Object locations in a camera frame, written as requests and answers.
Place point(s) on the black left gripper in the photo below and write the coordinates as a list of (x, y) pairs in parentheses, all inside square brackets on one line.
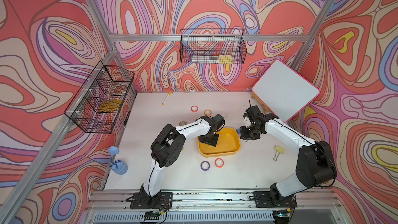
[(214, 142)]

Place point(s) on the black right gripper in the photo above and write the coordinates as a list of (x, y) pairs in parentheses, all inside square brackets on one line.
[(244, 136)]

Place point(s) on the yellow plastic storage box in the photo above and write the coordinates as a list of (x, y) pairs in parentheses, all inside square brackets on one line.
[(228, 144)]

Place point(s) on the red tape roll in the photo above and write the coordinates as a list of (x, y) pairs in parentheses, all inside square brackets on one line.
[(194, 109), (219, 163)]

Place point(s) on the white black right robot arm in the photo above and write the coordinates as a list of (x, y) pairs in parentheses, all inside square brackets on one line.
[(315, 162)]

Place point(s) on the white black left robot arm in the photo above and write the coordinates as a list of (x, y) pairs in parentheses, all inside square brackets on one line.
[(168, 145)]

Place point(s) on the orange tape roll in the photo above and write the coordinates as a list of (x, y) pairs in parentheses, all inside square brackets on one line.
[(208, 112)]

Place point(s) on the purple tape roll near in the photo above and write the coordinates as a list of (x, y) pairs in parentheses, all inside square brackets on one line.
[(205, 166)]

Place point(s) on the yellow binder clip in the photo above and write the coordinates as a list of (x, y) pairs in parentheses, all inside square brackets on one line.
[(278, 151)]

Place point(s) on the white board pink edge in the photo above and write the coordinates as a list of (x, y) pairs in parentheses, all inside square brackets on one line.
[(283, 91)]

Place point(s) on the yellow white marker pen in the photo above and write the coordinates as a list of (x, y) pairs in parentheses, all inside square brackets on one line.
[(166, 98)]

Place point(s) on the items in back basket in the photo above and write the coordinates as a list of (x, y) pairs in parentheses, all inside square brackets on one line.
[(220, 59)]

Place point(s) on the blue cloth bag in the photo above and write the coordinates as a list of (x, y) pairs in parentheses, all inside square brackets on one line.
[(117, 166)]

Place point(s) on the yellow block in left basket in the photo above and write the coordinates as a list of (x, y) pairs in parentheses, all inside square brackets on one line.
[(112, 106)]

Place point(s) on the green circuit board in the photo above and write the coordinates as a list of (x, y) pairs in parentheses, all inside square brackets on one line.
[(153, 215)]

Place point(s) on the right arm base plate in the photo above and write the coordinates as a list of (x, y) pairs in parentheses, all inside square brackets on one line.
[(270, 199)]

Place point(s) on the black wire basket back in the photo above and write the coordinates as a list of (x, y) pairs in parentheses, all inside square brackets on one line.
[(212, 42)]

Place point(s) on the black wire basket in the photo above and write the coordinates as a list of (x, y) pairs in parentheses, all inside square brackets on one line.
[(105, 82), (212, 42)]

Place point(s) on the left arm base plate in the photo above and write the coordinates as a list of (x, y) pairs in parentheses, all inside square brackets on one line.
[(140, 200)]

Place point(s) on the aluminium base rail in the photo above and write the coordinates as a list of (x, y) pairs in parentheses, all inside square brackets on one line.
[(216, 206)]

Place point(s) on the black wire basket left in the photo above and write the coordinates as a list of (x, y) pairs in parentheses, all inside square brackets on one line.
[(105, 82)]

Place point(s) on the aluminium frame post right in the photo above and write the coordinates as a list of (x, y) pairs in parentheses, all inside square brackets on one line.
[(305, 47)]

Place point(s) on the aluminium frame post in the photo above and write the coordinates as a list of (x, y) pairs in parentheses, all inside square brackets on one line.
[(305, 47), (113, 54)]

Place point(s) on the aluminium frame post left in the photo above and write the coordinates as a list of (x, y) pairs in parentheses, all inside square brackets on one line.
[(113, 54)]

